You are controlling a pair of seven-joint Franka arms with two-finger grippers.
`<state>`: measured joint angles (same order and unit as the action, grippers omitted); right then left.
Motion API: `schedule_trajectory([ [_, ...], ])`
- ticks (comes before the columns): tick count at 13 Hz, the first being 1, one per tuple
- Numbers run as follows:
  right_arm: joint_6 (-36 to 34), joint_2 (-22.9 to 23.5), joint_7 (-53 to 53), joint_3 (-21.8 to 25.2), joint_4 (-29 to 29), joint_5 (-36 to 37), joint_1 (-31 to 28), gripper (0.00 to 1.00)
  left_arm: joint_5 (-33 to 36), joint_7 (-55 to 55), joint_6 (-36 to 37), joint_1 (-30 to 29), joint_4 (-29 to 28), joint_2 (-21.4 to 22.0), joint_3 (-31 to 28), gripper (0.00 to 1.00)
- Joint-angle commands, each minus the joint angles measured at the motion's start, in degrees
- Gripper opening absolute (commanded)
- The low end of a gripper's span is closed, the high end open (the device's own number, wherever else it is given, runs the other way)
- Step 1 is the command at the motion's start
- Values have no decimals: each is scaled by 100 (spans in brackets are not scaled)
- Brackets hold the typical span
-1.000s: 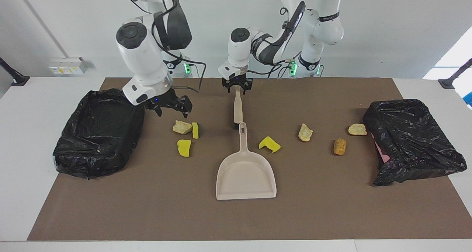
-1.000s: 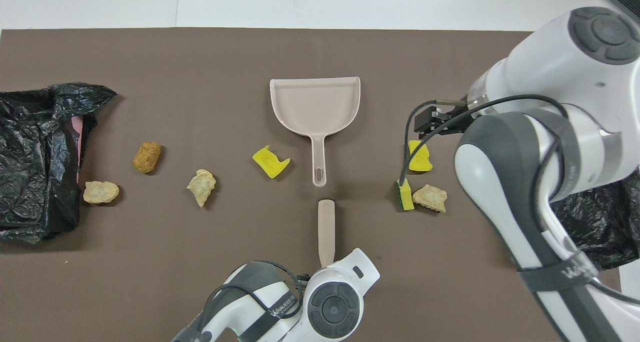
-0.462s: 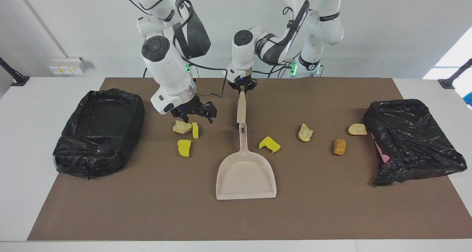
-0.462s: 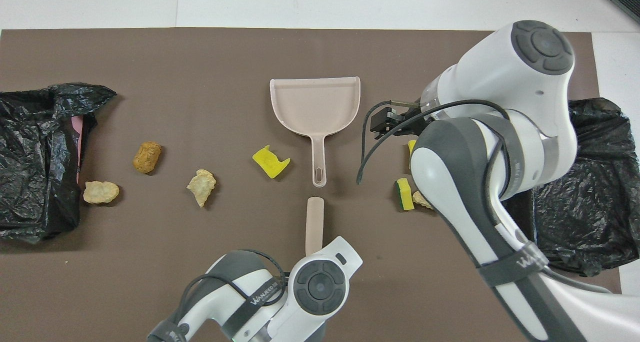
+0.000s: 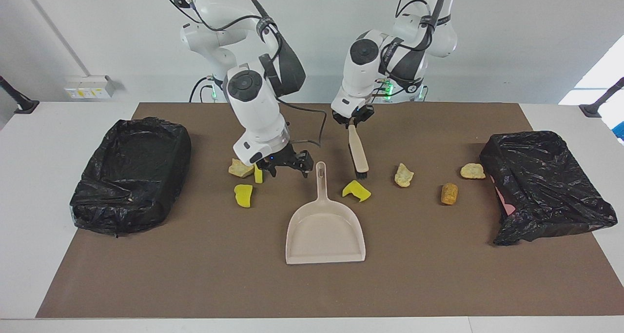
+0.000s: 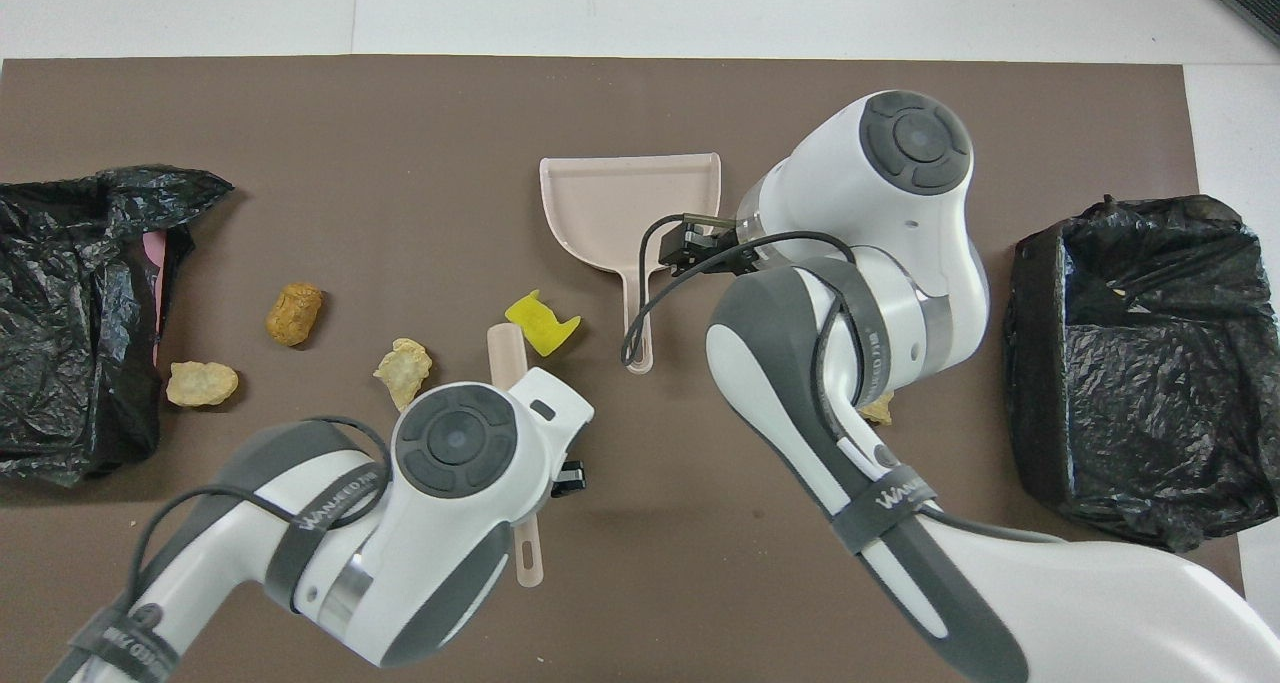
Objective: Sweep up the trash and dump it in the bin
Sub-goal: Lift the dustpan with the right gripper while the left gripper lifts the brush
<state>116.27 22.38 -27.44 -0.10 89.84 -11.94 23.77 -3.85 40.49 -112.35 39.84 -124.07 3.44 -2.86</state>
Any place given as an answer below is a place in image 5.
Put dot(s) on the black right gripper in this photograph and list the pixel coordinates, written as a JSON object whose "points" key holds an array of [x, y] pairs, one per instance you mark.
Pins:
{"points": [[282, 158]]}

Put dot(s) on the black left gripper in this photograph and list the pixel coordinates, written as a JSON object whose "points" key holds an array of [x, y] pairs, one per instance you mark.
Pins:
{"points": [[353, 116]]}

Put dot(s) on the beige hand brush black bristles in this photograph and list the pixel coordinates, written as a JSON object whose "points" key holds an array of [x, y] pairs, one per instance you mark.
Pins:
{"points": [[358, 152]]}

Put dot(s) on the yellow sponge with green pad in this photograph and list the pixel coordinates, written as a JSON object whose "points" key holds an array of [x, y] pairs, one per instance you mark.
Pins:
{"points": [[258, 174]]}

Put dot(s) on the jagged beige sponge piece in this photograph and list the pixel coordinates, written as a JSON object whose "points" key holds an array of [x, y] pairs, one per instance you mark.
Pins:
{"points": [[240, 168]]}

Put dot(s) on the curved yellow sponge piece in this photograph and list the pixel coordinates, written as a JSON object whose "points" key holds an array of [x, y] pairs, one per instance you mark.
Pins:
{"points": [[243, 196]]}

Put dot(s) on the notched yellow sponge piece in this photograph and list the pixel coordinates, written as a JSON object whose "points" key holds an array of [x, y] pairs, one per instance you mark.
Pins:
{"points": [[356, 190]]}

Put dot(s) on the pointed beige sponge piece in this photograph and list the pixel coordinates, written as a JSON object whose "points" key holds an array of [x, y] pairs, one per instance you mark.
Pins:
{"points": [[403, 175]]}

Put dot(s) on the beige plastic dustpan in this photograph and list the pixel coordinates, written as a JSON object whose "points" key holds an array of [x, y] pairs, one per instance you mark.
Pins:
{"points": [[324, 230]]}

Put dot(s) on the orange brown sponge piece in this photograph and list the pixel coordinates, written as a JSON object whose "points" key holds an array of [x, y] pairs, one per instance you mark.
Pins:
{"points": [[449, 194]]}

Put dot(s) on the oval beige sponge piece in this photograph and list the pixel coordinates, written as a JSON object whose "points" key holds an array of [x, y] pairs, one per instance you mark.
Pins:
{"points": [[473, 171]]}

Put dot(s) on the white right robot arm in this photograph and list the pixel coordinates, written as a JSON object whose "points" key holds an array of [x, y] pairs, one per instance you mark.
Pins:
{"points": [[253, 108]]}

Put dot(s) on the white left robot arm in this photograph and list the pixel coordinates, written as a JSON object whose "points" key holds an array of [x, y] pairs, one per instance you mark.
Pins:
{"points": [[358, 79]]}

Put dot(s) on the left black-lined bin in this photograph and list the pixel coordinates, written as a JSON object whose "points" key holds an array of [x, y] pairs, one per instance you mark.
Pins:
{"points": [[131, 177]]}

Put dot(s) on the pink plastic bin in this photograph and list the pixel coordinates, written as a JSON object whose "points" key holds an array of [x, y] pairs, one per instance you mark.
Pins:
{"points": [[504, 201]]}

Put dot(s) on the black plastic trash bag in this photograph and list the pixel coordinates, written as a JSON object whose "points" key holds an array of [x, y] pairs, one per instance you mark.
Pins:
{"points": [[546, 186]]}

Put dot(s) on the brown table mat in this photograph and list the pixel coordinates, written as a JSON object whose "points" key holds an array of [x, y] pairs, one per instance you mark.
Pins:
{"points": [[312, 284]]}

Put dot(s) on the blue plastic object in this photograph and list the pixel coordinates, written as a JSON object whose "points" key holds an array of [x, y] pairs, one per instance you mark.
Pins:
{"points": [[620, 130]]}

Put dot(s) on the white wall socket box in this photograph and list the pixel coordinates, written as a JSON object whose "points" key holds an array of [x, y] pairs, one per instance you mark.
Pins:
{"points": [[87, 88]]}

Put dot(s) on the grey wall conduit pipe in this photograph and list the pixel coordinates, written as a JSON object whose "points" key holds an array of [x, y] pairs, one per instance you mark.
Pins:
{"points": [[74, 55]]}

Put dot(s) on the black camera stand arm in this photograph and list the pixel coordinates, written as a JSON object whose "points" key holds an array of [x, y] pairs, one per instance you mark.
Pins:
{"points": [[19, 104], [597, 106]]}

